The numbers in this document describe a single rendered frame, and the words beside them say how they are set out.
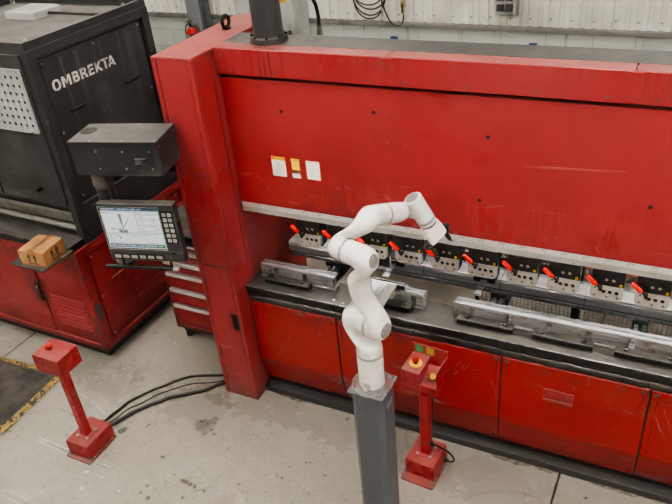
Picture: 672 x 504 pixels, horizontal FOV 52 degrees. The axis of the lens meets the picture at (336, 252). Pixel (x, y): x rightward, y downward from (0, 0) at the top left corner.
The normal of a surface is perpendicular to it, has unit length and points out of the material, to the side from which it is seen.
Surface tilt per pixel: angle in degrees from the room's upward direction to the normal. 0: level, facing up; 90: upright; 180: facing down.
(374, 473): 90
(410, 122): 90
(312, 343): 90
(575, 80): 90
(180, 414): 0
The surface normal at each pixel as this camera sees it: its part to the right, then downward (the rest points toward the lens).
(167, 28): -0.44, 0.51
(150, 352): -0.08, -0.84
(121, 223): -0.19, 0.54
